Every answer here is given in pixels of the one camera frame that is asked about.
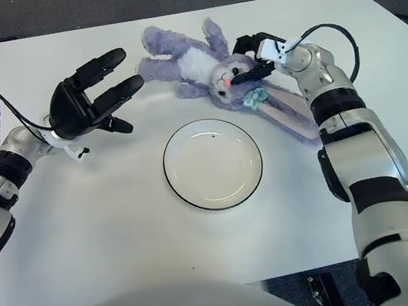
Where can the white wrist mount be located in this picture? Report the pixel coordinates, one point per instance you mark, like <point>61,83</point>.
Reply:
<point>269,51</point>
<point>76,155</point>

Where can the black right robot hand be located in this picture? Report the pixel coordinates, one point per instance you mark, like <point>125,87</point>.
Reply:
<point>252,38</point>

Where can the white plate with black rim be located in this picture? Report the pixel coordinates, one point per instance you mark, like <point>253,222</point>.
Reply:
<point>211,165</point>

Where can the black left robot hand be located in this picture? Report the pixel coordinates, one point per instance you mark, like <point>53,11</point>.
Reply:
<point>69,112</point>

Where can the purple plush teddy bear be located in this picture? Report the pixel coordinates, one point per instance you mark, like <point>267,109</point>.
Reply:
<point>198,68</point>

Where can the black metal table bracket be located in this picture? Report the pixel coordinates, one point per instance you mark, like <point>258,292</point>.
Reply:
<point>322,297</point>

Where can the white right wrist mount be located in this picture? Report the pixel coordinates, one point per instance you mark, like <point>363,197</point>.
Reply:
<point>269,51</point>

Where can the white left wrist mount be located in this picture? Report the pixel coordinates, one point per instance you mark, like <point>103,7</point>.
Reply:
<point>76,155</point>

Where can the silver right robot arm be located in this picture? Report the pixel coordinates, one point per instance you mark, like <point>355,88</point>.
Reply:
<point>364,162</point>

